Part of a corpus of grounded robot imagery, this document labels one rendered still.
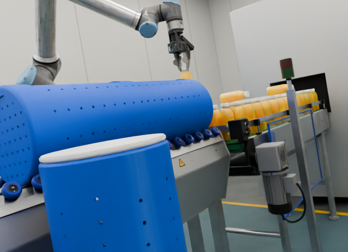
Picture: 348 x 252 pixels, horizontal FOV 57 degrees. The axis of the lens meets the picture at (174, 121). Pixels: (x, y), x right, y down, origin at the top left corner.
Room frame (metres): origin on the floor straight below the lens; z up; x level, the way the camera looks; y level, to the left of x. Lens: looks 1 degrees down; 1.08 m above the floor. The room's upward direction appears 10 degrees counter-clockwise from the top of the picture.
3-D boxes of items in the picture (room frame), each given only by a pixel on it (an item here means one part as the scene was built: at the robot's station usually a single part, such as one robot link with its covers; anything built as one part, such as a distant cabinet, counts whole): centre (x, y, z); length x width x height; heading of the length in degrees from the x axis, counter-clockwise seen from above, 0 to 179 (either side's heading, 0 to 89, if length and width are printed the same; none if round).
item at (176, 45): (1.73, -0.09, 1.45); 0.09 x 0.08 x 0.12; 142
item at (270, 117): (2.16, -0.82, 0.96); 1.60 x 0.01 x 0.03; 142
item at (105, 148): (0.72, 0.16, 1.03); 0.28 x 0.28 x 0.01
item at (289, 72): (1.67, -0.63, 1.18); 0.06 x 0.06 x 0.05
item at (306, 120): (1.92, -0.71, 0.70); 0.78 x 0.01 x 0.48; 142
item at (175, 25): (1.73, -0.10, 1.53); 0.10 x 0.09 x 0.05; 52
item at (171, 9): (1.73, -0.09, 1.62); 0.10 x 0.09 x 0.12; 80
